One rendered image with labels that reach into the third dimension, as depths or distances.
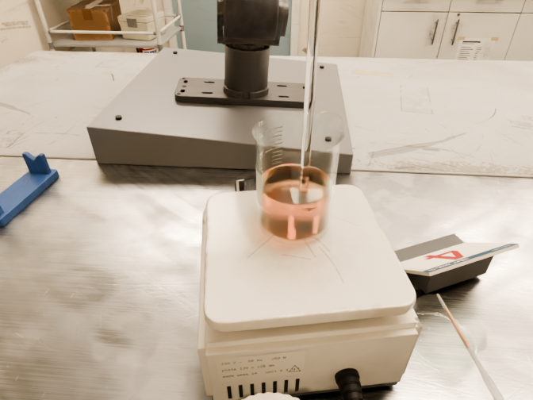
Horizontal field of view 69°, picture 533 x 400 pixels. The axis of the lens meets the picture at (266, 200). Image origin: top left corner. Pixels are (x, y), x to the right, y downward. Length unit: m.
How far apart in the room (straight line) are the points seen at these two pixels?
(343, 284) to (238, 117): 0.35
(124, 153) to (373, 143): 0.33
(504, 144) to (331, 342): 0.47
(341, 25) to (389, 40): 0.63
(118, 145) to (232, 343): 0.35
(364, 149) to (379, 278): 0.33
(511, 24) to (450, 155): 2.36
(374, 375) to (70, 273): 0.27
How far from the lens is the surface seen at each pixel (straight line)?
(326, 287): 0.23
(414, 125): 0.64
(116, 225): 0.43
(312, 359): 0.25
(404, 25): 2.70
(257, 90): 0.56
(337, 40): 3.26
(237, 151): 0.48
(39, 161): 0.53
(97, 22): 2.53
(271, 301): 0.22
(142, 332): 0.33
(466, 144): 0.61
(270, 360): 0.24
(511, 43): 2.94
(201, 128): 0.50
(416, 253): 0.39
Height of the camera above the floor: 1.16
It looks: 36 degrees down
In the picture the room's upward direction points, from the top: straight up
